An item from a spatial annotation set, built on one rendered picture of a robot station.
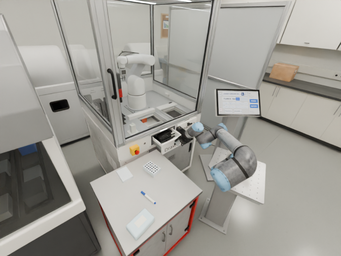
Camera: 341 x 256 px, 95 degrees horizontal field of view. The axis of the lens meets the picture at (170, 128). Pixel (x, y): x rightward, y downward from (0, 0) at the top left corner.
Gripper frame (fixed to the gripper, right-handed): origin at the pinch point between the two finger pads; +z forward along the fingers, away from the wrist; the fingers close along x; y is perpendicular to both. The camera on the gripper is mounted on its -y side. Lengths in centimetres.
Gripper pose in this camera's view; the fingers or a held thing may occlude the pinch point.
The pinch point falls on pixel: (176, 140)
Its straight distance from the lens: 140.3
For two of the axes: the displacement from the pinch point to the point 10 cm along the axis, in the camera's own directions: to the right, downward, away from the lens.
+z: -4.1, 4.2, 8.1
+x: 7.6, -3.3, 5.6
